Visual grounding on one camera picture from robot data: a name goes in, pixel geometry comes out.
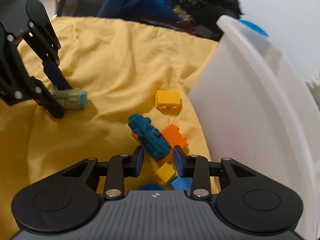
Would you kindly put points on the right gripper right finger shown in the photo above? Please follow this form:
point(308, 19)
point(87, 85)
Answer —
point(195, 167)

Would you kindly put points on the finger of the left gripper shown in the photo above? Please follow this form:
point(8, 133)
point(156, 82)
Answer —
point(33, 89)
point(43, 40)

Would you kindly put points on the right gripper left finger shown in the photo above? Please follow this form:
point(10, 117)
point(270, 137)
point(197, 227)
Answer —
point(120, 167)

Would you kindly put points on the blue yarn ball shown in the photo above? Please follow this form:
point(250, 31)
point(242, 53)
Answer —
point(151, 187)

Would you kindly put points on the olive green toy train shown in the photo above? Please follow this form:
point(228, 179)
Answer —
point(70, 98)

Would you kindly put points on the light blue duplo brick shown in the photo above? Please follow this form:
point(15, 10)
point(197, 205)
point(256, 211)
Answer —
point(180, 183)

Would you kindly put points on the small yellow duplo brick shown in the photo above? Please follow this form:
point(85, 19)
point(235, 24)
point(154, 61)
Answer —
point(165, 174)

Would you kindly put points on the teal toy train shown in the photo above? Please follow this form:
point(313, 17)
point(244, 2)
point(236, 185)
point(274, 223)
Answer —
point(149, 136)

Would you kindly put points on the orange duplo brick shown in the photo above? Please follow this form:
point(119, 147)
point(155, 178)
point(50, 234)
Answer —
point(173, 136)

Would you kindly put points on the translucent white storage bin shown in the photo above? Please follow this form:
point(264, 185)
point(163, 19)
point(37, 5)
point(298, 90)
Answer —
point(254, 107)

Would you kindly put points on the yellow quilted cloth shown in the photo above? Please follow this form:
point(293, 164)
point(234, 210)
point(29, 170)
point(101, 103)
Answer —
point(121, 65)

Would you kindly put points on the dark blue fabric bag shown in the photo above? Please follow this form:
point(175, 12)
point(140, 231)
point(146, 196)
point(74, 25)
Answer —
point(196, 17)

